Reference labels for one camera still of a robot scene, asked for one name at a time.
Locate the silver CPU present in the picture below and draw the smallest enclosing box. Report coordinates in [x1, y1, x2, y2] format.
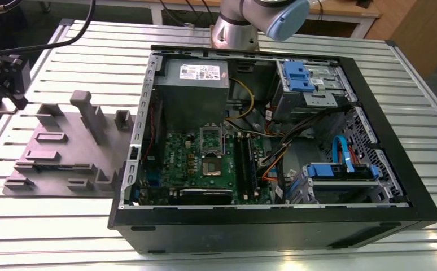
[0, 97, 20, 115]

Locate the CPU socket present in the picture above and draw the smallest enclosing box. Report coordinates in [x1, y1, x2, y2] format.
[201, 156, 229, 178]

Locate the grey parts rack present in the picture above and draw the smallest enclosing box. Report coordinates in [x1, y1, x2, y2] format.
[1, 90, 136, 198]

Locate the RAM stick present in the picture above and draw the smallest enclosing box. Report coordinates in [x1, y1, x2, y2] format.
[32, 164, 77, 172]

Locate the grey power supply unit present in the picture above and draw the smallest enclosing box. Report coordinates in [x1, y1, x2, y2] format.
[152, 58, 231, 134]

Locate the blue expansion slot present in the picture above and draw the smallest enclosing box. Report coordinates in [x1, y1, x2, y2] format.
[145, 171, 163, 189]

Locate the metal socket cover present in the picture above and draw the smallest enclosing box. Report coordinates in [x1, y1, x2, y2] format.
[199, 126, 224, 156]

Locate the green motherboard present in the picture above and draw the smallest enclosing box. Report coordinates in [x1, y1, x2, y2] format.
[137, 128, 276, 206]

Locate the graphics card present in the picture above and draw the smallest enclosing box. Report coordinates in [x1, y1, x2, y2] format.
[167, 187, 235, 206]

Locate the black RAM slot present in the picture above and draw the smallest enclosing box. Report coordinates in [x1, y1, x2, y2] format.
[243, 133, 261, 198]

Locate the blue plastic drive latch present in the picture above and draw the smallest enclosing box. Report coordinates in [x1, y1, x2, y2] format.
[281, 60, 316, 93]

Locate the metal optical drive cage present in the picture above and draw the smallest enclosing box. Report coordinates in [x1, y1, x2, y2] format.
[269, 58, 358, 121]

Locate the black PC case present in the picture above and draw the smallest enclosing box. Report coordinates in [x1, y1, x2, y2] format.
[106, 43, 437, 255]

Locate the metal disk bay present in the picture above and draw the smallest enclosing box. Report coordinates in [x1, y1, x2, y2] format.
[284, 162, 410, 206]

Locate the hard disk in blue carrier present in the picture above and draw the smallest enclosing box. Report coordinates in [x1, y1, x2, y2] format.
[303, 163, 380, 182]

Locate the wooden cabinet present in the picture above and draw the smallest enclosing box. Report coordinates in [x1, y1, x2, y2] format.
[364, 0, 437, 81]

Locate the thick black cable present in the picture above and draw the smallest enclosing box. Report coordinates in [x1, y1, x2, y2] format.
[0, 0, 96, 57]

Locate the yellow wire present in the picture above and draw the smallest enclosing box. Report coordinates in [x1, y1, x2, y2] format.
[223, 77, 256, 121]

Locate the orange wire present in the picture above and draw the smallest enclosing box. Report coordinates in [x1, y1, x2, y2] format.
[260, 165, 281, 183]

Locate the black sleeved cable bundle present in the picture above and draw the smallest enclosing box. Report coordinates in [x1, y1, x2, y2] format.
[257, 104, 356, 168]

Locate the blue data wire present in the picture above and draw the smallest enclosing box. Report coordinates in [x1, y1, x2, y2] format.
[330, 134, 355, 173]

